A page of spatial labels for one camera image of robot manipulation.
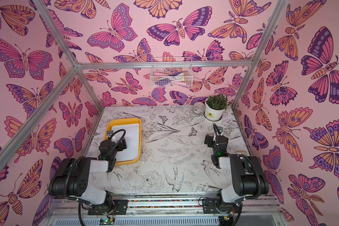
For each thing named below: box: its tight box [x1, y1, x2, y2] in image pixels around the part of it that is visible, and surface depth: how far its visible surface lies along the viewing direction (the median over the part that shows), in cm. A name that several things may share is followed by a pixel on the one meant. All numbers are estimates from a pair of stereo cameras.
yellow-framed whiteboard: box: [111, 122, 140, 163], surface depth 94 cm
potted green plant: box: [204, 94, 229, 122], surface depth 103 cm
